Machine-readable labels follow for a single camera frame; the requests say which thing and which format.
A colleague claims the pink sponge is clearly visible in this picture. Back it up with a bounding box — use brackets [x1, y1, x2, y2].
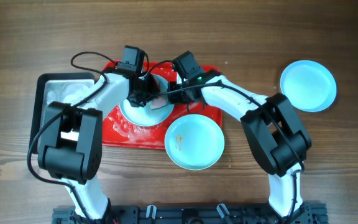
[150, 96, 168, 110]

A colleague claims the light blue plate top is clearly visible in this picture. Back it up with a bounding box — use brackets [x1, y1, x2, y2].
[118, 73, 175, 127]

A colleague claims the light blue plate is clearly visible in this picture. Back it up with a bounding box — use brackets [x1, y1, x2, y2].
[164, 114, 225, 170]
[118, 73, 175, 127]
[280, 60, 337, 113]

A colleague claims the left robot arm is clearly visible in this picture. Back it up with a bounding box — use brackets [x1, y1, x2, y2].
[27, 45, 160, 223]

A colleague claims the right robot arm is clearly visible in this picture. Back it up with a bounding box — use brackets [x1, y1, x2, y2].
[168, 51, 311, 223]

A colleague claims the red plastic tray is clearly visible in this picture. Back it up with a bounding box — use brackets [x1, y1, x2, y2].
[99, 60, 224, 151]

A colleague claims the black soapy water tray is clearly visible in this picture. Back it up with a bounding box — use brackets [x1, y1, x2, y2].
[30, 72, 95, 141]

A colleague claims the light blue plate bottom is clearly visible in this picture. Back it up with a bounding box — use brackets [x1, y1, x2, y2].
[164, 114, 225, 170]

